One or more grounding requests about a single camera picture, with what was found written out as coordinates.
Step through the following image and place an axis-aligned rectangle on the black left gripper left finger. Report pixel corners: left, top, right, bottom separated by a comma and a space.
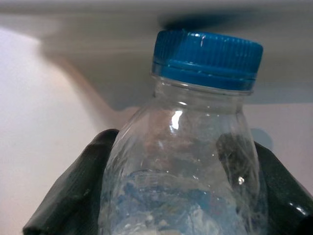
23, 128, 120, 235

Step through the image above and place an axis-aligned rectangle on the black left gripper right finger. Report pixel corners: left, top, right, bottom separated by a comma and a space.
217, 132, 313, 235

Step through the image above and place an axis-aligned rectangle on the clear plastic bottle blue cap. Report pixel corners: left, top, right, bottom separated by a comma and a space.
97, 28, 269, 235

